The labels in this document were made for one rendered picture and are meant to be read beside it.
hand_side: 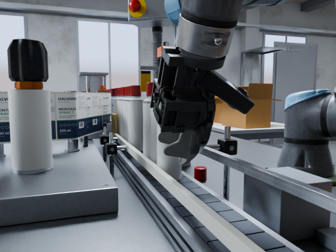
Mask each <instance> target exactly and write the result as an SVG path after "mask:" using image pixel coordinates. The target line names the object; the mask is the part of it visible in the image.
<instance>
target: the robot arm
mask: <svg viewBox="0 0 336 252"><path fill-rule="evenodd" d="M286 1H287V0H164V7H165V11H166V14H167V16H168V18H169V20H170V21H171V22H172V23H173V24H174V25H175V26H177V32H176V38H175V44H176V47H173V46H162V52H161V59H160V65H159V71H158V78H157V79H154V81H153V88H152V95H151V101H150V108H153V113H154V116H155V119H156V121H157V123H158V124H159V126H160V132H161V133H160V134H159V135H158V140H159V141H160V142H161V143H164V144H169V145H167V146H166V147H165V148H164V150H163V153H164V154H165V155H166V156H171V157H178V158H179V162H180V164H181V165H184V164H187V163H189V162H190V161H191V160H193V159H194V158H195V157H196V156H197V155H198V154H199V153H201V151H202V150H203V149H204V147H205V146H206V145H207V143H208V141H209V138H210V135H211V130H212V126H213V124H214V123H213V121H214V118H215V112H216V103H215V98H214V97H215V96H217V97H218V98H220V99H221V100H223V101H224V102H226V103H227V105H228V106H229V107H230V108H232V109H235V110H238V111H239V112H241V113H242V114H244V115H245V114H247V113H248V112H249V111H250V110H251V109H252V108H253V106H254V105H255V104H254V102H253V101H252V100H251V99H250V98H249V95H248V93H247V91H246V90H245V89H244V88H242V87H238V86H235V85H234V84H233V83H231V82H230V81H228V80H227V79H226V78H224V77H223V76H222V75H220V74H219V73H218V72H216V71H215V70H218V69H221V68H222V67H223V66H224V62H225V59H226V55H227V54H228V52H229V49H230V45H231V42H232V38H233V35H234V32H235V28H236V25H237V23H238V20H239V16H240V13H241V12H242V11H246V10H250V9H253V8H257V7H260V6H275V5H277V4H281V3H283V2H286ZM155 89H156V92H155ZM329 138H336V88H335V89H334V94H332V92H331V90H330V89H317V90H308V91H301V92H296V93H292V94H290V95H288V96H287V97H286V99H285V109H284V144H283V148H282V150H281V153H280V156H279V160H278V161H277V168H281V167H291V168H294V169H297V170H300V171H303V172H306V173H309V174H312V175H315V176H319V177H322V178H329V177H333V176H334V175H335V165H334V164H333V161H332V156H331V153H330V149H329Z"/></svg>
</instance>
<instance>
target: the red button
mask: <svg viewBox="0 0 336 252"><path fill-rule="evenodd" d="M128 7H129V9H130V11H132V12H133V13H136V12H138V11H139V10H140V9H141V3H140V1H139V0H131V1H130V2H129V5H128Z"/></svg>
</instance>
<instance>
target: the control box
mask: <svg viewBox="0 0 336 252"><path fill-rule="evenodd" d="M139 1H140V3H141V8H140V10H139V11H138V12H132V11H131V10H130V9H129V8H128V21H129V22H130V23H131V24H133V25H135V26H136V27H138V28H152V27H169V26H174V24H173V23H172V22H171V21H170V20H169V18H168V15H167V14H166V10H165V0H139Z"/></svg>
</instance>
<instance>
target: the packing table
mask: <svg viewBox="0 0 336 252"><path fill-rule="evenodd" d="M284 129H285V124H284V123H276V122H270V127H268V128H251V129H243V128H237V127H231V129H230V136H232V137H235V138H239V139H243V140H258V139H277V138H284ZM211 131H212V132H216V133H220V134H225V125H223V124H222V123H217V122H213V126H212V128H211Z"/></svg>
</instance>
